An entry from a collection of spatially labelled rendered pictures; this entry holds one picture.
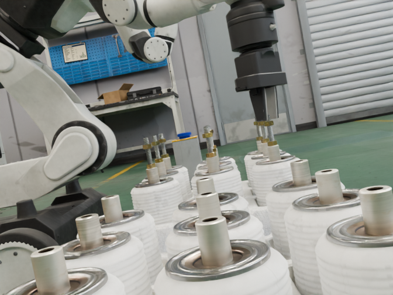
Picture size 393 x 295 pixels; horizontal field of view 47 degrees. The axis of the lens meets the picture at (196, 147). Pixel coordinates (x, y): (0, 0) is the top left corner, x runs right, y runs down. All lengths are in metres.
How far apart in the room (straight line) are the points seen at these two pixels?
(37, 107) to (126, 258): 0.86
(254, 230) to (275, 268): 0.12
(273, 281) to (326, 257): 0.05
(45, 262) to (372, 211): 0.23
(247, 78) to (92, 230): 0.46
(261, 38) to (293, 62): 5.27
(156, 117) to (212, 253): 5.72
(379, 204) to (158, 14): 0.71
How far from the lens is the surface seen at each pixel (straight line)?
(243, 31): 0.84
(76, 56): 6.16
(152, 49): 1.45
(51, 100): 1.23
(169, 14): 0.95
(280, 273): 0.31
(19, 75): 1.24
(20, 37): 1.26
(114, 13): 0.99
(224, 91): 5.98
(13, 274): 1.07
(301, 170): 0.56
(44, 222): 1.08
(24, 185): 1.26
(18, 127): 6.53
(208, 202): 0.43
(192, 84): 6.00
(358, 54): 6.24
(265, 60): 0.85
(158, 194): 0.84
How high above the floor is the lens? 0.35
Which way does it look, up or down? 3 degrees down
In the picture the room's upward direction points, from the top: 11 degrees counter-clockwise
